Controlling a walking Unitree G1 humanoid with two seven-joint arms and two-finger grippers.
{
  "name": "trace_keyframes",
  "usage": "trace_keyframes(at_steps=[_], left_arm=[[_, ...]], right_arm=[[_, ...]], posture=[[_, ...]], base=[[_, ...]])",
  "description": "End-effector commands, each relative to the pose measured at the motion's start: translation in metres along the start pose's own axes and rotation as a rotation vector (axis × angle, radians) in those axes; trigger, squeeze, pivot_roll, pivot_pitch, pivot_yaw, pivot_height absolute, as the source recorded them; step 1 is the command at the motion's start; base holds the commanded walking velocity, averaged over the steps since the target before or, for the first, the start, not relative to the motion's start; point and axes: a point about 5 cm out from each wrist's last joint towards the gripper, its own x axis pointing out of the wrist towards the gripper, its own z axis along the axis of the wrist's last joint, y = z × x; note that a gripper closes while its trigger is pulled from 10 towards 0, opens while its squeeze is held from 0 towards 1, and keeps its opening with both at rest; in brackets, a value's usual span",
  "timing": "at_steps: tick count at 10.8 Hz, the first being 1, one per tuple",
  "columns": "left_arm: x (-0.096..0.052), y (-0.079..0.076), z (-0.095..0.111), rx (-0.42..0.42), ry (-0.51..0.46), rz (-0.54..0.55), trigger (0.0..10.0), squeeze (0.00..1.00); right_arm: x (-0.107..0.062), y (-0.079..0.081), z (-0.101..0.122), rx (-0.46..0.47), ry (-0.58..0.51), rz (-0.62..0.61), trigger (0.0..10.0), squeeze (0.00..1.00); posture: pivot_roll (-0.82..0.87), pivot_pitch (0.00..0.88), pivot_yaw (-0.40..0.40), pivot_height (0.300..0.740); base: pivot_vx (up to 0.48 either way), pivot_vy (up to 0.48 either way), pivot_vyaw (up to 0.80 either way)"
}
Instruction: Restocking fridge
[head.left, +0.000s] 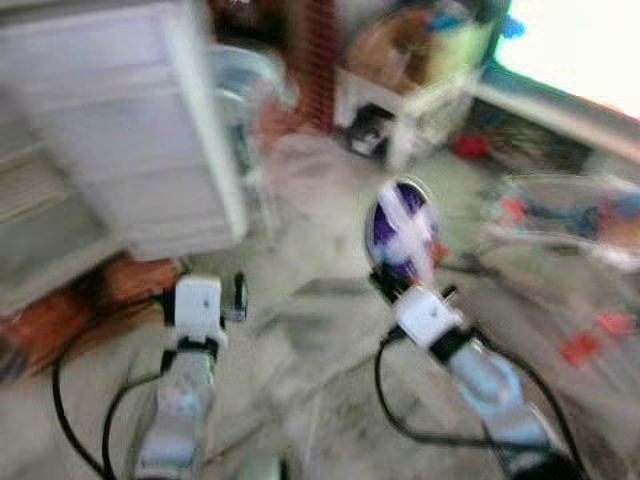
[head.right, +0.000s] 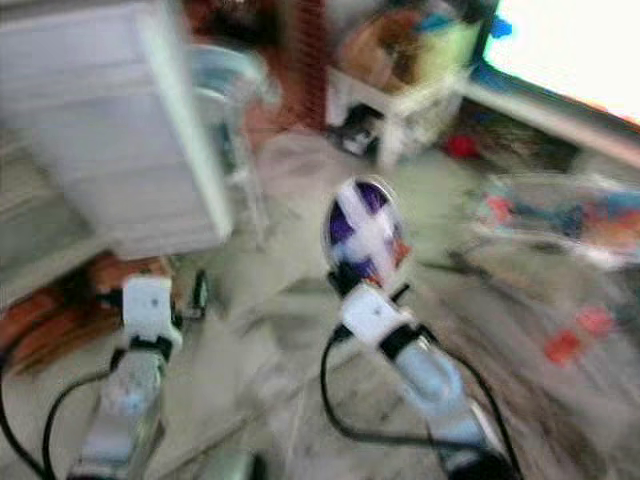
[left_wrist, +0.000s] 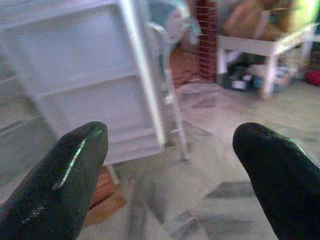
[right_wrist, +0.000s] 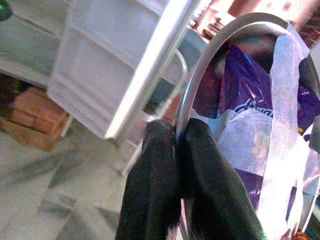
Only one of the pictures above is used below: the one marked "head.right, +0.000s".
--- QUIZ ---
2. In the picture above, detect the purple snack packet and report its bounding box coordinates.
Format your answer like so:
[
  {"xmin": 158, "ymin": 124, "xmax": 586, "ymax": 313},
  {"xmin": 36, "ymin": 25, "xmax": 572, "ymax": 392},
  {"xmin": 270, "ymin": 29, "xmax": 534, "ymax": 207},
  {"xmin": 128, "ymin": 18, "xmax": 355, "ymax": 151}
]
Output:
[{"xmin": 321, "ymin": 177, "xmax": 407, "ymax": 292}]

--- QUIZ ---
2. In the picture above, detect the red brick fridge base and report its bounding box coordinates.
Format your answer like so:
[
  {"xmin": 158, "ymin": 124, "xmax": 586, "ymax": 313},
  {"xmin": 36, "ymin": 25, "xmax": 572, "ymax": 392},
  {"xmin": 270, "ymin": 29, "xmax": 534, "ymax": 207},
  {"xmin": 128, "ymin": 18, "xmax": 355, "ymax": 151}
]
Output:
[{"xmin": 0, "ymin": 254, "xmax": 143, "ymax": 377}]

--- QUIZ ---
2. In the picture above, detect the white fridge body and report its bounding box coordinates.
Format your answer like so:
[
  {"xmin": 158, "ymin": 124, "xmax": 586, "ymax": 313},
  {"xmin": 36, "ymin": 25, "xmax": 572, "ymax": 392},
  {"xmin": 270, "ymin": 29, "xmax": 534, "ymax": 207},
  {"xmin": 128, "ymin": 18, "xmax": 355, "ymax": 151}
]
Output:
[{"xmin": 0, "ymin": 130, "xmax": 123, "ymax": 302}]

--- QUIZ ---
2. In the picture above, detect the small black box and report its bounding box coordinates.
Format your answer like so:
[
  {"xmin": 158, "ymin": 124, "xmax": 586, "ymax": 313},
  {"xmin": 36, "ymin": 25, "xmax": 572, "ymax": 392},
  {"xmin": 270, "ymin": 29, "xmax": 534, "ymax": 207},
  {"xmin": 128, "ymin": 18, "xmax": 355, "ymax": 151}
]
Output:
[{"xmin": 339, "ymin": 104, "xmax": 387, "ymax": 157}]

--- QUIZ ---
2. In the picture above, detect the white plastic side table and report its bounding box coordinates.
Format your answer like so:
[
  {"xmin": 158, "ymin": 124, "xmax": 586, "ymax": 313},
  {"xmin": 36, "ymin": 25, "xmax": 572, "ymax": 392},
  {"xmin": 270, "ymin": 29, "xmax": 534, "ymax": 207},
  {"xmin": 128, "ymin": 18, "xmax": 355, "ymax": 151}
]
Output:
[{"xmin": 324, "ymin": 64, "xmax": 472, "ymax": 167}]

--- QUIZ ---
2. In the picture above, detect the colourful baby bouncer seat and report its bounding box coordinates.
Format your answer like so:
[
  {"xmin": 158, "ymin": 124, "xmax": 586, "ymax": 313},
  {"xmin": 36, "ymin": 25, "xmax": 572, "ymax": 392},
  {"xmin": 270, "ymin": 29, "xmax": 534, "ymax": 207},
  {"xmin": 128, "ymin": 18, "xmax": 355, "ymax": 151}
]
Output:
[{"xmin": 479, "ymin": 174, "xmax": 640, "ymax": 272}]

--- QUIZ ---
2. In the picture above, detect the brown paper bag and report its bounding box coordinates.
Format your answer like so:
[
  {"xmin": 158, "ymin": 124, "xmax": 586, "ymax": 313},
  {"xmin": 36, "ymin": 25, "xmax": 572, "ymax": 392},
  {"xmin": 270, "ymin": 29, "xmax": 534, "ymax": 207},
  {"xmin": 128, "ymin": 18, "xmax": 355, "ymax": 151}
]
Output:
[{"xmin": 339, "ymin": 9, "xmax": 433, "ymax": 97}]

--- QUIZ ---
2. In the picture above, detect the red drinking bottle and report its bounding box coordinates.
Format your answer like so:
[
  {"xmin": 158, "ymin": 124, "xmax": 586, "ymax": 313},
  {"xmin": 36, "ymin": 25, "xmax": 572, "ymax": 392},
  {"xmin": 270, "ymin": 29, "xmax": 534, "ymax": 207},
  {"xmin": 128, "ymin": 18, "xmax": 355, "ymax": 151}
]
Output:
[{"xmin": 544, "ymin": 304, "xmax": 617, "ymax": 367}]

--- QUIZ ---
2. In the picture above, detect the white cardboard box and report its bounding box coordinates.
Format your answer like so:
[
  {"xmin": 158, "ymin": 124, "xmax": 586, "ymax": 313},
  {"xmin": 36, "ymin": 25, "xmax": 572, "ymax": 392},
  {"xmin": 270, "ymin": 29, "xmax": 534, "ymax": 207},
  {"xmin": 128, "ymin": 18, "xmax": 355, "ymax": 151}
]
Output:
[{"xmin": 419, "ymin": 4, "xmax": 492, "ymax": 87}]

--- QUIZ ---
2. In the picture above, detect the white television console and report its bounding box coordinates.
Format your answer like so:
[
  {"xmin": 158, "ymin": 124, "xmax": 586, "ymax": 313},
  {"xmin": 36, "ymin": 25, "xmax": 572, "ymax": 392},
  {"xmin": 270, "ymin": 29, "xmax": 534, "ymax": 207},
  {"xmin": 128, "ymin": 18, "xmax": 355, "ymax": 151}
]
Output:
[{"xmin": 459, "ymin": 79, "xmax": 640, "ymax": 172}]

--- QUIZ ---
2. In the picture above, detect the large bright television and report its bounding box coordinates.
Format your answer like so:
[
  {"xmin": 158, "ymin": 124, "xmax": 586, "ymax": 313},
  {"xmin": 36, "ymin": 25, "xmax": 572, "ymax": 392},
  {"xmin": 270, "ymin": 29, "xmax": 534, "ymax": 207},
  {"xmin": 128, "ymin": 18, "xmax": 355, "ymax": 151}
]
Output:
[{"xmin": 484, "ymin": 0, "xmax": 640, "ymax": 127}]

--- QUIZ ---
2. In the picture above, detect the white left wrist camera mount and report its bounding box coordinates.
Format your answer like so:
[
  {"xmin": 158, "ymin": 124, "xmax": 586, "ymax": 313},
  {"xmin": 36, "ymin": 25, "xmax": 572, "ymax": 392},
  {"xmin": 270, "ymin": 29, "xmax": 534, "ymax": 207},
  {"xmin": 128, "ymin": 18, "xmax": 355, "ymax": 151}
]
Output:
[{"xmin": 121, "ymin": 276, "xmax": 184, "ymax": 352}]

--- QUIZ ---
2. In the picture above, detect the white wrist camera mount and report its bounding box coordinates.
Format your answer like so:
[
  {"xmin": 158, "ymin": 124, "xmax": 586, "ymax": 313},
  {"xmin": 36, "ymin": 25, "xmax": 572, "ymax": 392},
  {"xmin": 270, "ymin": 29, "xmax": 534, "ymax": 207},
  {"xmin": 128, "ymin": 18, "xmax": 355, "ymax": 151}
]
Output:
[
  {"xmin": 121, "ymin": 276, "xmax": 184, "ymax": 352},
  {"xmin": 339, "ymin": 286, "xmax": 417, "ymax": 352}
]

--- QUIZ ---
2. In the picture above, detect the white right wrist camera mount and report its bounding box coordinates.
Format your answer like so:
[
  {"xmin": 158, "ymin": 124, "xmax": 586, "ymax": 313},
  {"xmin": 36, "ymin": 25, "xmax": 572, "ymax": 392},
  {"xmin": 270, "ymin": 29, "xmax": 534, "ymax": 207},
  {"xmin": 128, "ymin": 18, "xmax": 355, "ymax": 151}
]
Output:
[{"xmin": 339, "ymin": 286, "xmax": 417, "ymax": 352}]

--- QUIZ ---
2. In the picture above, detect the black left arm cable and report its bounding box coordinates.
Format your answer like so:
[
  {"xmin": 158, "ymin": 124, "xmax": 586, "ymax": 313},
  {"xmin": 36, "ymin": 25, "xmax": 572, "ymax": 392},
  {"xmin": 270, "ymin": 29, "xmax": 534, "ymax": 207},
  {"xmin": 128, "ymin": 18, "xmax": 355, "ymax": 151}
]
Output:
[{"xmin": 0, "ymin": 348, "xmax": 127, "ymax": 480}]

